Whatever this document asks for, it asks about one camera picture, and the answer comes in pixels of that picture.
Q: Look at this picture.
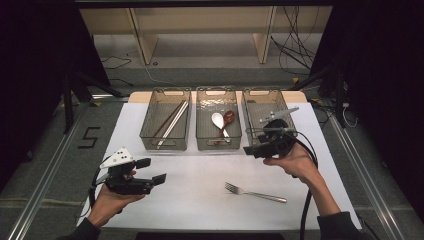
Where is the aluminium floor rail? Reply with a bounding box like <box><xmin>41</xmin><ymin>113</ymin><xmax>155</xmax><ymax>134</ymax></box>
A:
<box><xmin>328</xmin><ymin>109</ymin><xmax>406</xmax><ymax>240</ymax></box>
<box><xmin>6</xmin><ymin>103</ymin><xmax>91</xmax><ymax>240</ymax></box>

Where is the white chopsticks pair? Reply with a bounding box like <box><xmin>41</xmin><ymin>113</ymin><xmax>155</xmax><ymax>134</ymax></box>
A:
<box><xmin>153</xmin><ymin>99</ymin><xmax>185</xmax><ymax>138</ymax></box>

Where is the person's left hand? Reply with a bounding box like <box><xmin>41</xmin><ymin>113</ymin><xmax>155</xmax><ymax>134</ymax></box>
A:
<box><xmin>87</xmin><ymin>184</ymin><xmax>146</xmax><ymax>228</ymax></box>

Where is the brown chopstick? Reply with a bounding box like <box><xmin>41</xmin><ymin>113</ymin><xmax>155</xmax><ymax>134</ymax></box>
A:
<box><xmin>154</xmin><ymin>100</ymin><xmax>186</xmax><ymax>138</ymax></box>

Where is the white floor cable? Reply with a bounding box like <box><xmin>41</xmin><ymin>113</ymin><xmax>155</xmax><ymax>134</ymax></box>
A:
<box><xmin>126</xmin><ymin>53</ymin><xmax>174</xmax><ymax>86</ymax></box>

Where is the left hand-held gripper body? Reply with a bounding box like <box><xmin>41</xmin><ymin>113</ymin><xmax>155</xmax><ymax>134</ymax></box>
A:
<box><xmin>99</xmin><ymin>147</ymin><xmax>154</xmax><ymax>195</ymax></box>

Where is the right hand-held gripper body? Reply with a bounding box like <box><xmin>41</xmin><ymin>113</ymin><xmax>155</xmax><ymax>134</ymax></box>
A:
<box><xmin>259</xmin><ymin>106</ymin><xmax>300</xmax><ymax>159</ymax></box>

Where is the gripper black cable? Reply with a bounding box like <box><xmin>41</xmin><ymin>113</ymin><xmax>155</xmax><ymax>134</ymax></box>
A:
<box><xmin>76</xmin><ymin>154</ymin><xmax>113</xmax><ymax>218</ymax></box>
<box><xmin>246</xmin><ymin>127</ymin><xmax>319</xmax><ymax>240</ymax></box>

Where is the white ceramic spoon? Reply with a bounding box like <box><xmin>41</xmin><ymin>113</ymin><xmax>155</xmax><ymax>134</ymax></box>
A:
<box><xmin>211</xmin><ymin>112</ymin><xmax>232</xmax><ymax>144</ymax></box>

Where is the thin black floor cable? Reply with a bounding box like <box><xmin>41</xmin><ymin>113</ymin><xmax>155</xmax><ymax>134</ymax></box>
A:
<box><xmin>99</xmin><ymin>54</ymin><xmax>133</xmax><ymax>71</ymax></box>

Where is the white chopstick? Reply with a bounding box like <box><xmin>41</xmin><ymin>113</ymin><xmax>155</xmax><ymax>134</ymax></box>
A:
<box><xmin>156</xmin><ymin>100</ymin><xmax>188</xmax><ymax>149</ymax></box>
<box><xmin>157</xmin><ymin>102</ymin><xmax>190</xmax><ymax>150</ymax></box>

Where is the beige wooden desk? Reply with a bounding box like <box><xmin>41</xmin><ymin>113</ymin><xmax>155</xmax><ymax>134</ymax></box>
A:
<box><xmin>78</xmin><ymin>5</ymin><xmax>334</xmax><ymax>66</ymax></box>

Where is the smoky transparent plastic bin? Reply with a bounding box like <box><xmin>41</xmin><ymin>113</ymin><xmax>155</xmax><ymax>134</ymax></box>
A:
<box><xmin>139</xmin><ymin>87</ymin><xmax>193</xmax><ymax>152</ymax></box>
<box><xmin>195</xmin><ymin>85</ymin><xmax>243</xmax><ymax>152</ymax></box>
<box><xmin>241</xmin><ymin>87</ymin><xmax>299</xmax><ymax>152</ymax></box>

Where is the black metal stand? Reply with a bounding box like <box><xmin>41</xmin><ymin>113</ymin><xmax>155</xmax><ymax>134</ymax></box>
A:
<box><xmin>61</xmin><ymin>66</ymin><xmax>124</xmax><ymax>134</ymax></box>
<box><xmin>289</xmin><ymin>63</ymin><xmax>348</xmax><ymax>129</ymax></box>

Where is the white table mat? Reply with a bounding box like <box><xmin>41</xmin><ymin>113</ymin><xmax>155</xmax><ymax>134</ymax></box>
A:
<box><xmin>76</xmin><ymin>102</ymin><xmax>363</xmax><ymax>233</ymax></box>

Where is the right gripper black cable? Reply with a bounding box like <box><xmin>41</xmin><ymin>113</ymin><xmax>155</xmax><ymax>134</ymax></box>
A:
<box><xmin>246</xmin><ymin>127</ymin><xmax>319</xmax><ymax>240</ymax></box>

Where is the black floor cable bundle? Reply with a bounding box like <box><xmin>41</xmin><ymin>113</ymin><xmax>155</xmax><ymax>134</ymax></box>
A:
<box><xmin>269</xmin><ymin>5</ymin><xmax>321</xmax><ymax>76</ymax></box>

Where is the red-brown wooden spoon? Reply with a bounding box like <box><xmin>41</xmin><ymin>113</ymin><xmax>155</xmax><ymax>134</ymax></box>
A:
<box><xmin>213</xmin><ymin>110</ymin><xmax>236</xmax><ymax>146</ymax></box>

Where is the person's right hand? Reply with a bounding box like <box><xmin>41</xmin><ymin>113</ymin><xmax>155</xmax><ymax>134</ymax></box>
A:
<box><xmin>263</xmin><ymin>143</ymin><xmax>319</xmax><ymax>184</ymax></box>

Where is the black curtain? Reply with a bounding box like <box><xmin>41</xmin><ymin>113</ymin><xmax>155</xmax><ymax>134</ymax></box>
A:
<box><xmin>309</xmin><ymin>0</ymin><xmax>424</xmax><ymax>221</ymax></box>
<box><xmin>0</xmin><ymin>0</ymin><xmax>111</xmax><ymax>191</ymax></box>

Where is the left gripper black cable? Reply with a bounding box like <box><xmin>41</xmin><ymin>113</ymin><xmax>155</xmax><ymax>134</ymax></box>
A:
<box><xmin>76</xmin><ymin>154</ymin><xmax>113</xmax><ymax>218</ymax></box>

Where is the steel fork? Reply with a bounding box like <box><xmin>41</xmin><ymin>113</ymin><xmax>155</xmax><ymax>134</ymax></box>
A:
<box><xmin>224</xmin><ymin>181</ymin><xmax>288</xmax><ymax>204</ymax></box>

